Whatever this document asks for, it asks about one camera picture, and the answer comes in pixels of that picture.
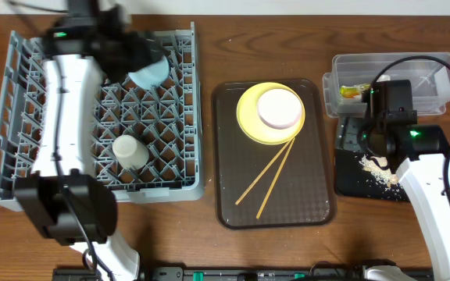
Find black waste tray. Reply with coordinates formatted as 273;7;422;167
334;116;413;202

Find spilled rice pile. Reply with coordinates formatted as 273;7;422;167
359;155;400;191

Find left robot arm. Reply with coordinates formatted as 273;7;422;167
13;1;166;280

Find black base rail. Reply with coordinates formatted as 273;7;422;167
52;261;434;281

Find yellow round plate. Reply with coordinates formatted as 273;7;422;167
236;82;305;145

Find green snack wrapper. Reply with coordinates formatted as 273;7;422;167
340;84;370;99

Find wooden chopstick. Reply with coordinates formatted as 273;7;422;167
256;138;295;219
235;140;292;205

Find white plastic cup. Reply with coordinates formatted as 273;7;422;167
112;135;149;169

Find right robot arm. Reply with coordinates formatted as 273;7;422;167
357;80;450;280

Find light blue bowl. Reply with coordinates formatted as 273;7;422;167
128;57;170;90

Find pink bowl with rice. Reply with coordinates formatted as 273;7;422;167
256;89;302;130

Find brown plastic serving tray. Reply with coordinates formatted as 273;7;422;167
212;79;336;230

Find white tissue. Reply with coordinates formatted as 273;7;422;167
377;74;391;82

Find clear plastic waste bin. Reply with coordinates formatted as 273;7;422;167
323;52;450;118

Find grey plastic dishwasher rack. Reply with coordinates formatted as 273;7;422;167
0;28;205;212

